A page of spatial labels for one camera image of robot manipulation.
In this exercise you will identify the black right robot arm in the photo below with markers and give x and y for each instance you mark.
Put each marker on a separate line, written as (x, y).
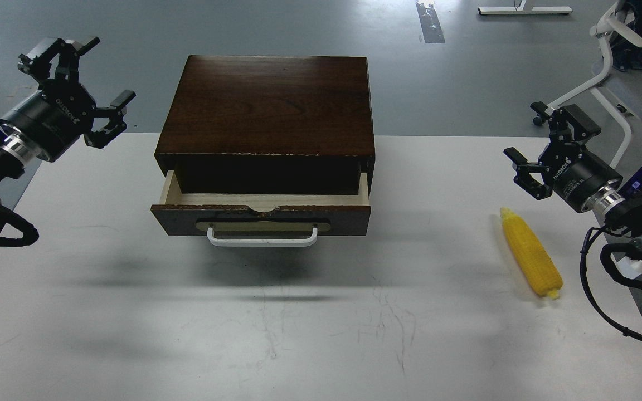
(621, 210)

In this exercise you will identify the yellow corn cob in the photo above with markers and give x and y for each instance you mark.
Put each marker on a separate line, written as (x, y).
(530, 255)

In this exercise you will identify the dark wooden cabinet box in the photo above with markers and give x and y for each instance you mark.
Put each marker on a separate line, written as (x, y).
(270, 124)

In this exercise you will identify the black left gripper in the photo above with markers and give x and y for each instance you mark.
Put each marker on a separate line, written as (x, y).
(56, 115)

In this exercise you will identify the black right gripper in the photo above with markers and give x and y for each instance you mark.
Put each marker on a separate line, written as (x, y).
(569, 168)

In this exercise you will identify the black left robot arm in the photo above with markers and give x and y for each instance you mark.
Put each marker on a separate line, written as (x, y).
(16, 151)

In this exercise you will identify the wooden drawer with white handle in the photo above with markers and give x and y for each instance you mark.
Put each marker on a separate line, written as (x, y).
(263, 220)

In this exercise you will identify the white office chair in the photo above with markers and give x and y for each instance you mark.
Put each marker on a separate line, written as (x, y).
(617, 80)

